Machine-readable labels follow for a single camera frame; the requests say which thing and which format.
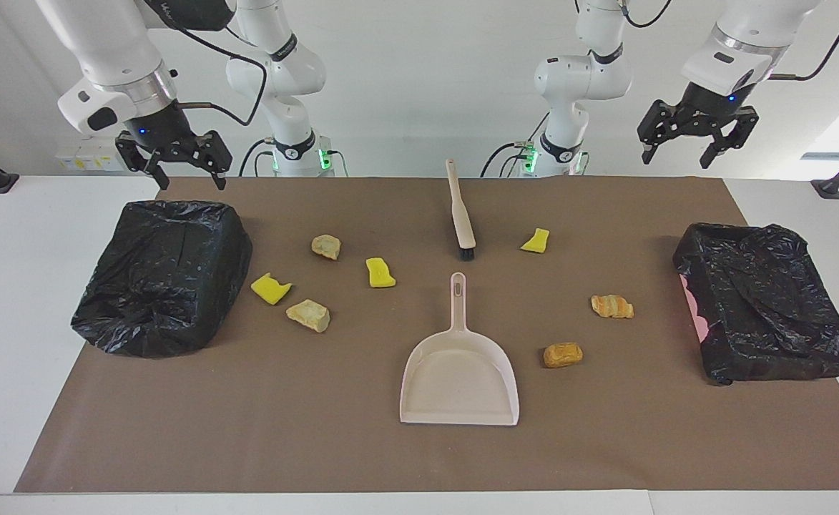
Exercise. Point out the yellow notched sponge piece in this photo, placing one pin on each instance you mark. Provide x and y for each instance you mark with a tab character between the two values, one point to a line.
269	290

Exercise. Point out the white wall socket box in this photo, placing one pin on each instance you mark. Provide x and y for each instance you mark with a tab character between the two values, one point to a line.
90	154

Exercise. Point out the large beige rock chunk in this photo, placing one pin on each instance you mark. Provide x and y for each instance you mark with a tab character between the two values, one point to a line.
308	315

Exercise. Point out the toy croissant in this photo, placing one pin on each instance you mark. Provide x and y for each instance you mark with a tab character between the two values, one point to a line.
612	307

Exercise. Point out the yellow sponge green backing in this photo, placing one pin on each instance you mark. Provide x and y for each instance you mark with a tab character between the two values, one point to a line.
536	242

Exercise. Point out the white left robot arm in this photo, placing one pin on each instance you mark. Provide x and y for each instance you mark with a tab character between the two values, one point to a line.
748	43

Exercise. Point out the beige plastic dustpan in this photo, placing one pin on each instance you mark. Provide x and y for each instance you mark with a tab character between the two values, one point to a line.
458	379

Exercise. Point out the brown toy bread roll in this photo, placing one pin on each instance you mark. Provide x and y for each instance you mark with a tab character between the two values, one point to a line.
562	355

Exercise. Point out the black bag lined trash bin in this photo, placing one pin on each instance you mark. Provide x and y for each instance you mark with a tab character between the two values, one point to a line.
162	286

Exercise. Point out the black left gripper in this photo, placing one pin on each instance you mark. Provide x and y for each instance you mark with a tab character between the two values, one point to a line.
705	111

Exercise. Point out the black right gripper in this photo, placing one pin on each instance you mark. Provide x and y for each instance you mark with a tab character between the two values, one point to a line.
162	132

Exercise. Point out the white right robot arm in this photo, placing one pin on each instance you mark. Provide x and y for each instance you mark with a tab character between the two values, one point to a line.
104	43

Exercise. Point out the small beige rock chunk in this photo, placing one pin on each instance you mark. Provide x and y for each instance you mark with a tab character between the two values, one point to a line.
326	247

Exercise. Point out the black crumpled trash bag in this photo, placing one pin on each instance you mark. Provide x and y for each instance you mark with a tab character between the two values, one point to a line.
762	307

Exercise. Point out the yellow wavy sponge piece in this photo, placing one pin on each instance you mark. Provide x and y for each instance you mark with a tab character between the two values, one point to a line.
380	274

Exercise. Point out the pink plastic bin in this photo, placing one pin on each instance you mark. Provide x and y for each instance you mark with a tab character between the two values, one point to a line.
696	311

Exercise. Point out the brown paper table mat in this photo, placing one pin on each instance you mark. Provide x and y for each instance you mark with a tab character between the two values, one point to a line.
319	429

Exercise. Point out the beige hand brush black bristles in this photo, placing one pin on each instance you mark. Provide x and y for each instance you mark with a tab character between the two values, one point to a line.
460	214

